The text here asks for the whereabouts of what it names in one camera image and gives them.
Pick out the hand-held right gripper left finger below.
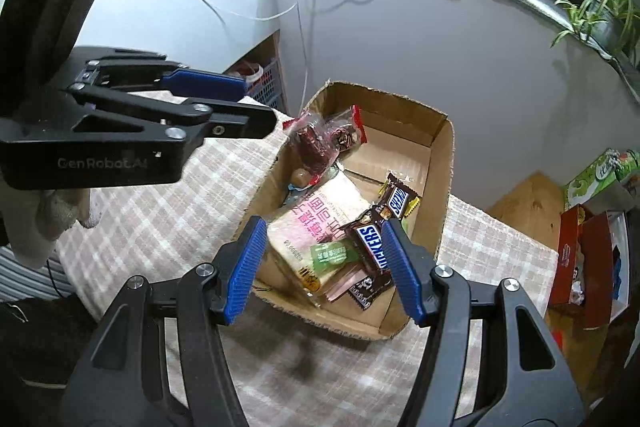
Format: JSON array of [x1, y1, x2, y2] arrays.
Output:
[[60, 216, 268, 427]]

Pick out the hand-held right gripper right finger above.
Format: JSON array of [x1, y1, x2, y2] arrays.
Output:
[[381, 218, 586, 427]]

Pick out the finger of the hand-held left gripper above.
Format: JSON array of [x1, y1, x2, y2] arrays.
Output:
[[82, 56, 246, 101], [65, 82, 279, 146]]

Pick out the brown chocolate bar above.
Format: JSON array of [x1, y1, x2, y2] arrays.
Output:
[[380, 174, 418, 220], [345, 204, 401, 275]]

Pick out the dark brown snack packet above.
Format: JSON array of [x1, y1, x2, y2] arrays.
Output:
[[347, 274, 396, 310]]

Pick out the pink snack packet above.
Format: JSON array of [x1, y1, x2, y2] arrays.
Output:
[[322, 264, 371, 303]]

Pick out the bread packet pink label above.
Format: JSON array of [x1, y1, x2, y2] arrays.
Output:
[[266, 172, 373, 303]]

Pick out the green candy packet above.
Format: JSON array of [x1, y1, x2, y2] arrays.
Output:
[[309, 241, 351, 269]]

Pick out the clear date packet red ends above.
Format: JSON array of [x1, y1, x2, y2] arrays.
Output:
[[287, 112, 333, 178]]

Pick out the cardboard box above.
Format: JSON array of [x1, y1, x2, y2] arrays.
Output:
[[245, 79, 456, 342]]

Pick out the person's left hand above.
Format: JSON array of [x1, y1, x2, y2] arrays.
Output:
[[0, 187, 93, 270]]

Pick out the red white round container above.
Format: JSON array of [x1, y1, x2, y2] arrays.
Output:
[[227, 61, 266, 82]]

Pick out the plastic storage basket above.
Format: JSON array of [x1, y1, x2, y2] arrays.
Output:
[[222, 57, 287, 114]]

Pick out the checked tablecloth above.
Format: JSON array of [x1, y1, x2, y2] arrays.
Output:
[[52, 87, 558, 427]]

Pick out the grey striped cloth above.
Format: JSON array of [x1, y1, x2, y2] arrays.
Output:
[[0, 244, 71, 305]]

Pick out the red box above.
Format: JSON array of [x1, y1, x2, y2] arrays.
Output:
[[547, 204, 628, 330]]

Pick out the green carton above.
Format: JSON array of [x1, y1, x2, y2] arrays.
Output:
[[564, 148, 640, 212]]

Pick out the person's dark clothing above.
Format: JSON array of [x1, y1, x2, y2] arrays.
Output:
[[0, 297, 101, 427]]

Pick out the potted spider plant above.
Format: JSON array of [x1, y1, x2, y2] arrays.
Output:
[[550, 0, 640, 58]]

